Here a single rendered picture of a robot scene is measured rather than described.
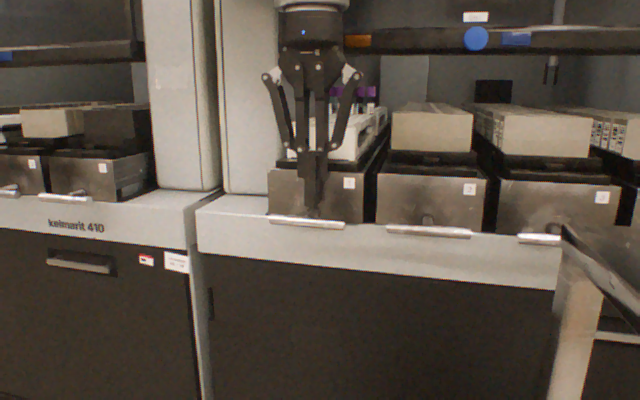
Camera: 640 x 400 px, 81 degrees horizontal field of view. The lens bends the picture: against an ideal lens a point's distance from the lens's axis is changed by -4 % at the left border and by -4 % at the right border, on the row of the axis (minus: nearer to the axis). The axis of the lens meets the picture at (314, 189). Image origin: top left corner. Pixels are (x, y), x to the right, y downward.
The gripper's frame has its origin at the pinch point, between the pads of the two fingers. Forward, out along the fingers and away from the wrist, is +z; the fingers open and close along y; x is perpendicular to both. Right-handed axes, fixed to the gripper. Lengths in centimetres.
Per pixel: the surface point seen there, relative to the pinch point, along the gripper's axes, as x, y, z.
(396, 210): -2.1, -10.9, 4.2
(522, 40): -8.4, -25.6, -17.6
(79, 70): -58, 94, -18
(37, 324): -2, 58, 34
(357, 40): -8.4, -4.3, -18.0
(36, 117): -9, 57, -7
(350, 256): -2.1, -4.9, 11.4
